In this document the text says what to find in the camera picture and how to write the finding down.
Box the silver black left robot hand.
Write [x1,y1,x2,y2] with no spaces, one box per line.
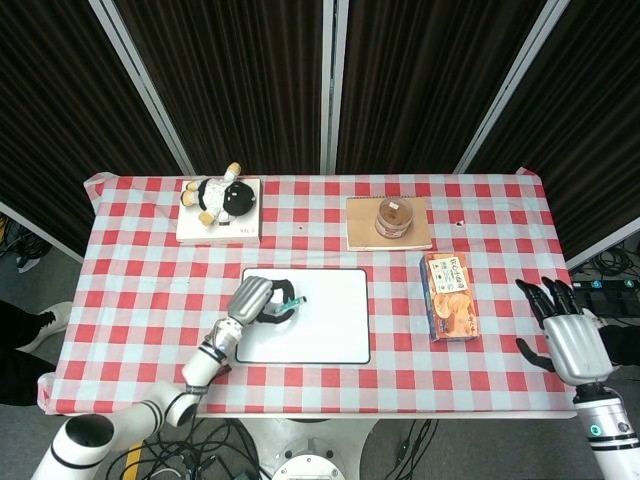
[227,274,299,326]

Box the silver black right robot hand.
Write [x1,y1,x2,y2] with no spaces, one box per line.
[514,277,614,386]

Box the black power strip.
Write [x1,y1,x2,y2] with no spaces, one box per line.
[572,278,640,314]

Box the white flat cardboard box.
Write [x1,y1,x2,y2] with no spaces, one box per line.
[175,177,264,246]

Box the black white plush doll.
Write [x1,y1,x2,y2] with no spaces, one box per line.
[180,162,258,229]

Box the red white checkered tablecloth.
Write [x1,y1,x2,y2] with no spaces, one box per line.
[37,167,579,420]

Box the brown kraft notebook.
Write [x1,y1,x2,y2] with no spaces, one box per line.
[345,196,434,252]

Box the blue orange biscuit box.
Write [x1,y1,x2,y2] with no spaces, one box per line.
[419,252,480,343]

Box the clear plastic snack jar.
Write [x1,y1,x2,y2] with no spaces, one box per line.
[374,197,414,238]

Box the white sneaker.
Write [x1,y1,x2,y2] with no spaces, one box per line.
[17,301,74,351]

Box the dark ribbed partition panel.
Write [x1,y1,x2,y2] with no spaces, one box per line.
[0,0,186,254]
[337,0,549,175]
[114,0,326,175]
[469,0,640,261]

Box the black trouser leg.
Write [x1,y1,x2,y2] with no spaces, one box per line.
[0,299,59,407]

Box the white board mat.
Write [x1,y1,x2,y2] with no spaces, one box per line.
[235,268,372,365]

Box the silver low partition rail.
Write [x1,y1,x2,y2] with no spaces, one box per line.
[566,227,640,271]
[0,199,85,265]

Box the black floor cable tangle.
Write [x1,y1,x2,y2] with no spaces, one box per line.
[107,418,264,480]

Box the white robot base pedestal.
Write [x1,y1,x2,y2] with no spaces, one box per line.
[239,418,381,480]

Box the black cable with inline switch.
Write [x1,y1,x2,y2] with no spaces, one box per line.
[392,418,437,469]

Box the silver partition post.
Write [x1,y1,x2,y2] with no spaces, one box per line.
[319,0,350,175]
[88,0,195,175]
[453,0,576,175]

